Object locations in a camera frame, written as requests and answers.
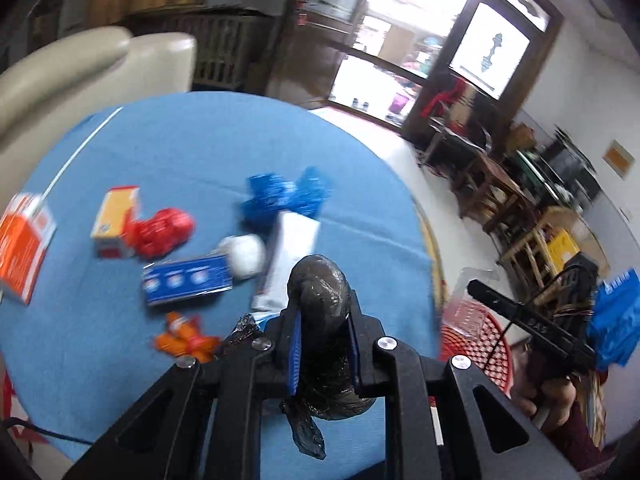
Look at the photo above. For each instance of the yellow red small box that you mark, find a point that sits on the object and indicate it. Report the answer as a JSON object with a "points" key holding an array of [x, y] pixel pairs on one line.
{"points": [[112, 227]]}

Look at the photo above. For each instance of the white plastic bag ball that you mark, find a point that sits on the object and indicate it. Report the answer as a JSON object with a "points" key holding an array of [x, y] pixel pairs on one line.
{"points": [[246, 255]]}

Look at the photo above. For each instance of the blue tablecloth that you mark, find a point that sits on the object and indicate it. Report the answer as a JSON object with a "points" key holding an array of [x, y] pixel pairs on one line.
{"points": [[80, 353]]}

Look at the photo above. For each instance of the red plastic bag ball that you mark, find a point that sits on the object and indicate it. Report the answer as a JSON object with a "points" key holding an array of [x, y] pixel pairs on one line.
{"points": [[159, 235]]}

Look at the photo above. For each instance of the white thin stick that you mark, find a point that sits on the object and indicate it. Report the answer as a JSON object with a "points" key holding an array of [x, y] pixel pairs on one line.
{"points": [[54, 181]]}

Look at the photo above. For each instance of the blue plastic bag background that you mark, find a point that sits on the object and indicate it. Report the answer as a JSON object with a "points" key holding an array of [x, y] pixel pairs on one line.
{"points": [[614, 326]]}

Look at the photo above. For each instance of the cream leather sofa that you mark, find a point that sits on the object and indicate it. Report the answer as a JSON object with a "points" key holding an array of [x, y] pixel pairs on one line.
{"points": [[51, 90]]}

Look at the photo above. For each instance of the right hand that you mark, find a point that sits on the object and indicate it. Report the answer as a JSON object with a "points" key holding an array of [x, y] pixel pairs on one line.
{"points": [[549, 405]]}

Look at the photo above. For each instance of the orange snack wrapper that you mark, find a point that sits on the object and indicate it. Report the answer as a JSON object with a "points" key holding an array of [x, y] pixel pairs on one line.
{"points": [[183, 337]]}

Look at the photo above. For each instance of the black plastic bag trash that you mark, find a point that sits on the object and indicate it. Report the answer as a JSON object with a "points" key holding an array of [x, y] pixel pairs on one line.
{"points": [[320, 290]]}

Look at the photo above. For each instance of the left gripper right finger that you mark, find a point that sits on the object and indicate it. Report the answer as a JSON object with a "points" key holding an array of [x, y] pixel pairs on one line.
{"points": [[364, 331]]}

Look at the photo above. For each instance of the blue plastic bag ball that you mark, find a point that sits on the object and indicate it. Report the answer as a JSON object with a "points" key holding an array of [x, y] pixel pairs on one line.
{"points": [[271, 194]]}

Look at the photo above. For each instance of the blue toothpaste box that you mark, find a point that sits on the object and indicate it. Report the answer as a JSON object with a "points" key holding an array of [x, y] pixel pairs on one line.
{"points": [[173, 281]]}

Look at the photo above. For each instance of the white long box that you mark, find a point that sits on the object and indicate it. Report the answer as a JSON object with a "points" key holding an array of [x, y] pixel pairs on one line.
{"points": [[292, 238]]}

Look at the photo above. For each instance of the wooden chair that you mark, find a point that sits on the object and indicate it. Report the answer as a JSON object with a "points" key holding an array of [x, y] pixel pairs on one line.
{"points": [[543, 251]]}

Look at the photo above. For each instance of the orange white medicine box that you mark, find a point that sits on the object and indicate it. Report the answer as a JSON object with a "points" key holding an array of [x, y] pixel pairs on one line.
{"points": [[27, 228]]}

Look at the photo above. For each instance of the brown door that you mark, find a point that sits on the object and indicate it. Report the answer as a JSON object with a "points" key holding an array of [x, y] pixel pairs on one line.
{"points": [[312, 41]]}

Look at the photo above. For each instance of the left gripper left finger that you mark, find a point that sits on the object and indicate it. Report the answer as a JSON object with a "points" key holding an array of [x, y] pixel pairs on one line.
{"points": [[285, 334]]}

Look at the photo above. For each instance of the red plastic trash basket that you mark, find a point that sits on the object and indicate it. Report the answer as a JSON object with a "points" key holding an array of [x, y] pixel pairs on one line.
{"points": [[469, 329]]}

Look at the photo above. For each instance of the wooden crib railing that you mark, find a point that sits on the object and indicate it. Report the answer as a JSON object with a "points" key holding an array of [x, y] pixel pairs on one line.
{"points": [[228, 40]]}

